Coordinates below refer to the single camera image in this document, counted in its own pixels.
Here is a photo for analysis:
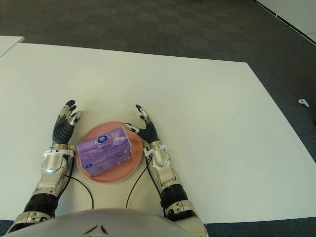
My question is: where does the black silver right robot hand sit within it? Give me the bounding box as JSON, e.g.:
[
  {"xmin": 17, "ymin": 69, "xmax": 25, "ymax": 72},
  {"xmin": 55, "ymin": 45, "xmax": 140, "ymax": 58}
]
[{"xmin": 123, "ymin": 104, "xmax": 160, "ymax": 144}]

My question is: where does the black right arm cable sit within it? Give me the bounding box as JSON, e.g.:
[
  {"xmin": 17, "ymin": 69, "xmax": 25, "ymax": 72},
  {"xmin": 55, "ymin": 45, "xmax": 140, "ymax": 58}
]
[{"xmin": 125, "ymin": 158, "xmax": 166, "ymax": 218}]

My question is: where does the purple tissue paper pack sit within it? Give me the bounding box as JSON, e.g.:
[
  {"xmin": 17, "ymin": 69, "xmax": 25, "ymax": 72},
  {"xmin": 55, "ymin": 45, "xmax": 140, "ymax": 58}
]
[{"xmin": 76, "ymin": 127, "xmax": 133, "ymax": 176}]

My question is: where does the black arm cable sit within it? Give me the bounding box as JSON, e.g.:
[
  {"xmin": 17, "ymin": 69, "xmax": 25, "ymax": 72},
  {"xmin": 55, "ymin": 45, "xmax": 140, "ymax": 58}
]
[
  {"xmin": 50, "ymin": 150, "xmax": 94, "ymax": 218},
  {"xmin": 125, "ymin": 158, "xmax": 166, "ymax": 218}
]

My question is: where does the pink round plate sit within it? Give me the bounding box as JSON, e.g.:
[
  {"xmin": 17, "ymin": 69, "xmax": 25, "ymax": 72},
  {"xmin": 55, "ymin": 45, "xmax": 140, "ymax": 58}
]
[{"xmin": 76, "ymin": 120, "xmax": 144, "ymax": 183}]

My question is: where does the white side table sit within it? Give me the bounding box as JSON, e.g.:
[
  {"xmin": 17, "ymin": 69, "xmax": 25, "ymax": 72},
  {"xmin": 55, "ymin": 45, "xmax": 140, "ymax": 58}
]
[{"xmin": 0, "ymin": 36, "xmax": 25, "ymax": 57}]

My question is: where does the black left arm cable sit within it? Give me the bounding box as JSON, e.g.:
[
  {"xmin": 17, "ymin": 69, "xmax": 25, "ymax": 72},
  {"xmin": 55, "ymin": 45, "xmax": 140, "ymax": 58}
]
[{"xmin": 50, "ymin": 150, "xmax": 94, "ymax": 218}]

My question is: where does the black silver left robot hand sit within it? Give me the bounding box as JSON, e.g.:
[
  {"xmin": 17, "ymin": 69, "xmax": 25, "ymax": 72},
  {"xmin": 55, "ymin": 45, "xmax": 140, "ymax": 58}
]
[{"xmin": 51, "ymin": 99, "xmax": 83, "ymax": 146}]

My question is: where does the silver robot torso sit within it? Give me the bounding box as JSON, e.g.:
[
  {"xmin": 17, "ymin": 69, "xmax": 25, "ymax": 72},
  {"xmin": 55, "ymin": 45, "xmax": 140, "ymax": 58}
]
[{"xmin": 0, "ymin": 208, "xmax": 198, "ymax": 237}]

